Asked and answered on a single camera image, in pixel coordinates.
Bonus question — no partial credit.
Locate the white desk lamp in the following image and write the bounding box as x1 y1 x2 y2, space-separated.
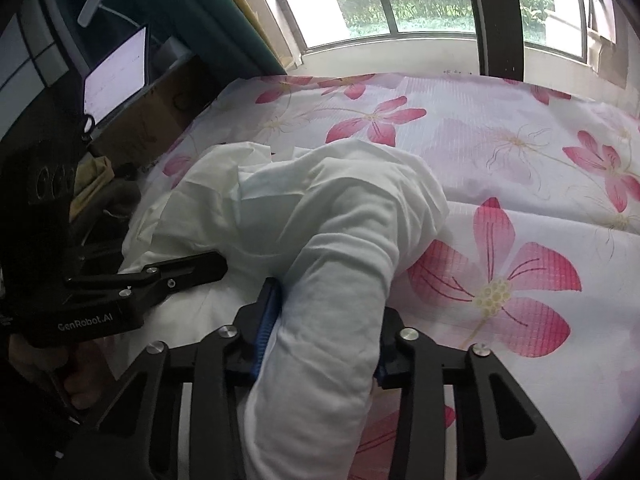
77 0 140 28

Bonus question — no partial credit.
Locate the teal curtain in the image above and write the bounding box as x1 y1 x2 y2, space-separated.
151 0 285 79

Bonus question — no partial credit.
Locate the black balcony railing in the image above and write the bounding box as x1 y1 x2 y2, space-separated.
276 0 615 63

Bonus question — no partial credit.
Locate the tan jacket pile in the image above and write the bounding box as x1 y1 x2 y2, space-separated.
70 156 115 222

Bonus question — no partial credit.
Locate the brown cardboard box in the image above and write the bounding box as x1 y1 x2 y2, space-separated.
91 61 216 168

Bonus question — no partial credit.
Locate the white hooded sun jacket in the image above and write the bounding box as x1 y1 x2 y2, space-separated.
110 139 448 479

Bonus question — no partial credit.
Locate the person left hand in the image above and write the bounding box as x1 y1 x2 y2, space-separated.
9 335 115 410

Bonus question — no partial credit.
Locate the floral pink white bedsheet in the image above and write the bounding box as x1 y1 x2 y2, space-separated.
106 71 640 480

